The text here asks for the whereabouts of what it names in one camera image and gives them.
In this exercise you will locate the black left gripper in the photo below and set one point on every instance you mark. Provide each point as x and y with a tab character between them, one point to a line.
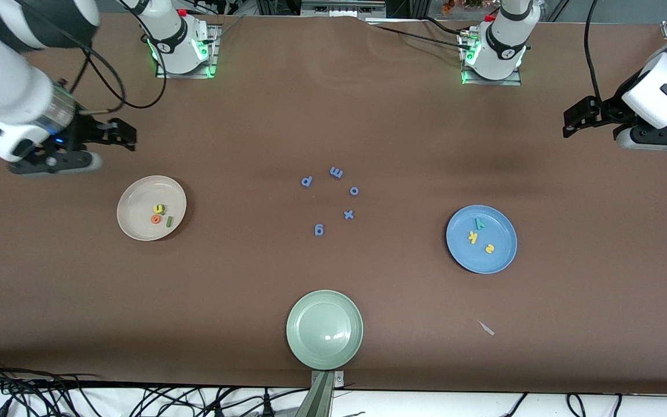
607	110

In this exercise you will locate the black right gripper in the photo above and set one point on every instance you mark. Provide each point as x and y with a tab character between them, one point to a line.
87	131

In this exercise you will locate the teal foam letter y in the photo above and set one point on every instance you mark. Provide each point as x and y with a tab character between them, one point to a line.
480	223

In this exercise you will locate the yellow foam letter k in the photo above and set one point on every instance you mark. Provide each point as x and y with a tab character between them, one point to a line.
472	237

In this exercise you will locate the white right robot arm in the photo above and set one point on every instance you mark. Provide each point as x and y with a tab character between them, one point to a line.
3	81

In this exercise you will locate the beige round plate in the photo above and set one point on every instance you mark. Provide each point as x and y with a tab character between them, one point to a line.
136	200

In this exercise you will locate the blue round plate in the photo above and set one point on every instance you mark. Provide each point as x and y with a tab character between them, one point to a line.
501	226

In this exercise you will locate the orange dried flowers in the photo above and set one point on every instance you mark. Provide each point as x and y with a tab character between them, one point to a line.
449	6

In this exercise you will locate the blue foam letter d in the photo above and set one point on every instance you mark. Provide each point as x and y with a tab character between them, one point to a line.
307	181

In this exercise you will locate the brown table cover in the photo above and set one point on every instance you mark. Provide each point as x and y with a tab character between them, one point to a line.
333	116

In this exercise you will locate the blue foam letter m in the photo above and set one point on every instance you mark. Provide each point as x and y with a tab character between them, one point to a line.
336	172

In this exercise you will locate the blue foam letter g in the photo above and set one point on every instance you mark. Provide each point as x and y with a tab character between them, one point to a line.
319	230

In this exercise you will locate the small white paper scrap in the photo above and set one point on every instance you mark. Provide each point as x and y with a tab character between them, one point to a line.
486	328

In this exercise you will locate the grey metal box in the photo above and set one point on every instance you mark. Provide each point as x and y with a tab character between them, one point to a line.
339	8

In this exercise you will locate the green round plate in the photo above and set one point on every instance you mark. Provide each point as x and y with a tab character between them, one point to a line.
325	330

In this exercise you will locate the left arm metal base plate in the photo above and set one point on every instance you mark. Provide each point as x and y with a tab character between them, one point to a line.
513	82

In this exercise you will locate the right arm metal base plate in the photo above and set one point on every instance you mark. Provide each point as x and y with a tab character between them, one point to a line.
194	75

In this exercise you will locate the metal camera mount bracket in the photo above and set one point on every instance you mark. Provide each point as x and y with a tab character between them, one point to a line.
322	399

